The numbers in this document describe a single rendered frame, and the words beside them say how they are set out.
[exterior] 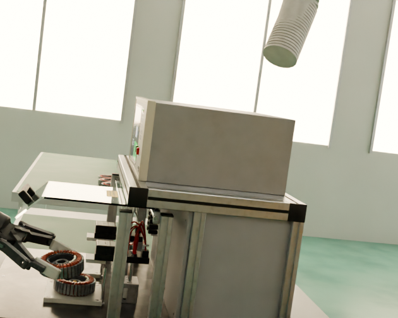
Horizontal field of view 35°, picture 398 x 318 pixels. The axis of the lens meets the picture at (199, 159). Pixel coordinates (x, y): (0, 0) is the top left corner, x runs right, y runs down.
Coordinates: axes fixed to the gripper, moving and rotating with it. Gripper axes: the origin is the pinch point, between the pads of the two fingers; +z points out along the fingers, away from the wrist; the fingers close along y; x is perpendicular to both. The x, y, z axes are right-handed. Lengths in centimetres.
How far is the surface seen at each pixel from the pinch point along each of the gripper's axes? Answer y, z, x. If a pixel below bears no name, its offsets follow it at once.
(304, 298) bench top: -47, 69, 3
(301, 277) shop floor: -337, 137, -106
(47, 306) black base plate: 2.3, 2.5, -11.5
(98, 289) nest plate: -13.5, 11.0, -9.8
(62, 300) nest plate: -1.3, 4.7, -10.4
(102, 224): -34.1, 1.9, -2.2
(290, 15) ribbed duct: -154, 23, 75
